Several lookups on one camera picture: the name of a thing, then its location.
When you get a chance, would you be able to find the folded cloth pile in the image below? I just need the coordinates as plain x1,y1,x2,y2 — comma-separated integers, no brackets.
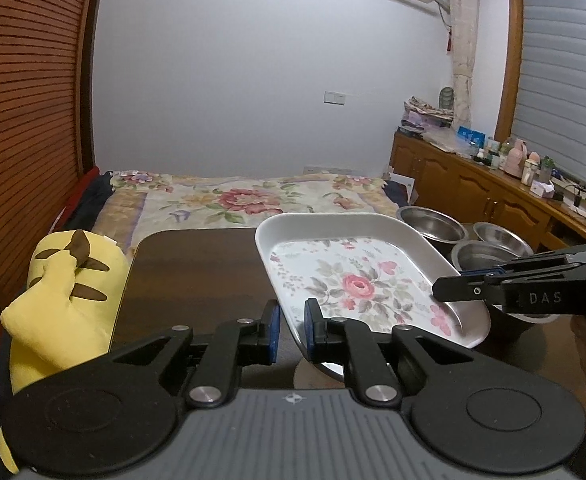
402,96,455,130

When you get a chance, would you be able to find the pink jug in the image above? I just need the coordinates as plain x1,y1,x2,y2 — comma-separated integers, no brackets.
504,139,530,177

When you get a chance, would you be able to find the white paper bag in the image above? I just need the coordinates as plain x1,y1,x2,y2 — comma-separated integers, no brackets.
387,166,417,202

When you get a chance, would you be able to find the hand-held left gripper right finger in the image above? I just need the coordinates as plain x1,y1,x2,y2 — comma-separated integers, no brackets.
304,298,480,407

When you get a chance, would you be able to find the blue box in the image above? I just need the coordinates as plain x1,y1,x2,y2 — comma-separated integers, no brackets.
456,125,487,147

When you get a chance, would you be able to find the white floral tray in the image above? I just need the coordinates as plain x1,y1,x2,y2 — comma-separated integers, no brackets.
254,212,491,381

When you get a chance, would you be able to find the round grey plate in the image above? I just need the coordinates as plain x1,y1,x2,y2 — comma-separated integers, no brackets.
293,357,349,390

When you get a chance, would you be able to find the floral blanket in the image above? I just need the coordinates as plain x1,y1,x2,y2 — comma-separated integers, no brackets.
95,170,400,252

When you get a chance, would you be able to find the yellow plush toy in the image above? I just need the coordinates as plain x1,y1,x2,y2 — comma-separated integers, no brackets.
0,229,130,476

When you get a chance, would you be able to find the wooden cabinet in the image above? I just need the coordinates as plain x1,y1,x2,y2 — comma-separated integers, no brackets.
389,131,586,262

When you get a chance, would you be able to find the red pillow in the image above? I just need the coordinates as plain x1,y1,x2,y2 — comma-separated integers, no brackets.
54,165,100,228

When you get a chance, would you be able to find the clear plastic bag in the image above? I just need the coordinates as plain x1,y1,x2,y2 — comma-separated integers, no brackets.
424,129,475,157

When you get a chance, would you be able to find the louvered wooden wardrobe door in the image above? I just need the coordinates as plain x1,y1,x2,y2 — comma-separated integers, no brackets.
0,0,108,318

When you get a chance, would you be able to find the cream lace curtain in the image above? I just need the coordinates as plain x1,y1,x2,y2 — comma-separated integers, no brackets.
446,0,478,130

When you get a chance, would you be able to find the dark blue bedding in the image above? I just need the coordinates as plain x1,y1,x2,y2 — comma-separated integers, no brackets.
63,170,116,232

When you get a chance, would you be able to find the grey window blind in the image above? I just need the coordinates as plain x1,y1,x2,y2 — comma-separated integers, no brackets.
516,0,586,207

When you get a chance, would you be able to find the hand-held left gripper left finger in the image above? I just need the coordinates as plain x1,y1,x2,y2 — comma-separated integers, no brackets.
104,302,282,409

